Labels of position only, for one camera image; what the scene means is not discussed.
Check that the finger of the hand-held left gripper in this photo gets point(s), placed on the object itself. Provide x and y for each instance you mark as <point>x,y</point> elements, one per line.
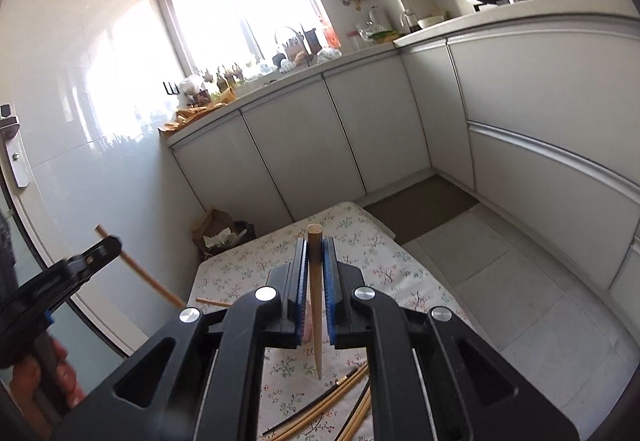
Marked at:
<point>90,261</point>

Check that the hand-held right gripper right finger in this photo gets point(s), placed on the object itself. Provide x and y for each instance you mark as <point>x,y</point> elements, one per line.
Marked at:
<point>329,291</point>

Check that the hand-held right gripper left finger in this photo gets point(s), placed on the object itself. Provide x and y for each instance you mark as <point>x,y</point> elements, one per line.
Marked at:
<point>300,291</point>

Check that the wooden chopstick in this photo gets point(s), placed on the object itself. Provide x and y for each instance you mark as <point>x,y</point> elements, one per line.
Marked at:
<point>215,302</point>
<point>325,408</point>
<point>365,422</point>
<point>356,416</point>
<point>150,278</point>
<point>315,246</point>

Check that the black and gold chopstick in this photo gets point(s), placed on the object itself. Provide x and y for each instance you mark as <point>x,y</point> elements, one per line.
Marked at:
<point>320,396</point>

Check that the person's left hand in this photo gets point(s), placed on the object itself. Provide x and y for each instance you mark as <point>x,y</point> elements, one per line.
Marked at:
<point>25,383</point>

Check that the floral tablecloth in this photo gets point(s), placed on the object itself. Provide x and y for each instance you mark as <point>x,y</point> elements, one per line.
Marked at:
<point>240,271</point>

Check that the black trash bin with bags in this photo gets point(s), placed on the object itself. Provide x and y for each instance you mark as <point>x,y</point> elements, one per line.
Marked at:
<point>240,236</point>

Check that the cardboard box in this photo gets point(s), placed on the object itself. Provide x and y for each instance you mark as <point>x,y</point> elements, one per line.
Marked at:
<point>210,226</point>

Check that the brown floor mat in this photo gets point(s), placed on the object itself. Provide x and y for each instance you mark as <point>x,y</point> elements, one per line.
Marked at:
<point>420,206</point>

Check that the white kitchen cabinets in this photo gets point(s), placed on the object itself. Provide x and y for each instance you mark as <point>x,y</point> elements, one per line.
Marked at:
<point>300,146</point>

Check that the brown paper bags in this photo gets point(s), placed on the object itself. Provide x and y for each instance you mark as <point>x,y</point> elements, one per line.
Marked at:
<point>195,116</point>

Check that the row of small windowsill plants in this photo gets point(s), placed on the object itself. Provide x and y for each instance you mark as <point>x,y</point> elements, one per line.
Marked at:
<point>225,75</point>

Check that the utensil holder with knives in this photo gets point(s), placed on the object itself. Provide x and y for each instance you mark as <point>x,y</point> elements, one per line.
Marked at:
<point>295,48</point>

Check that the red label container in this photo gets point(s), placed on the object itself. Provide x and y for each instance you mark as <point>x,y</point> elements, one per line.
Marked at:
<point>331,37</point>

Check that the glass jar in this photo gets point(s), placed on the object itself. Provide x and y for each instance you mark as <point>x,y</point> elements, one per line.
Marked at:
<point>363,35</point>

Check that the kitchen window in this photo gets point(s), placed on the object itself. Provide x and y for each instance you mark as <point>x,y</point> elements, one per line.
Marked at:
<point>210,11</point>

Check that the glass pitcher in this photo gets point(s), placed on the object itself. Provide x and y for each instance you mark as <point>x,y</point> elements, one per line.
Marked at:
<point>409,22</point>

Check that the white countertop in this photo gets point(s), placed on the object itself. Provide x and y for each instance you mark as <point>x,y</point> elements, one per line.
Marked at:
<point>525,13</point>

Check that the black wall hook rack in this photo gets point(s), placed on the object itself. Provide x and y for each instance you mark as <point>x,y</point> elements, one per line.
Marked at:
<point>171,88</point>

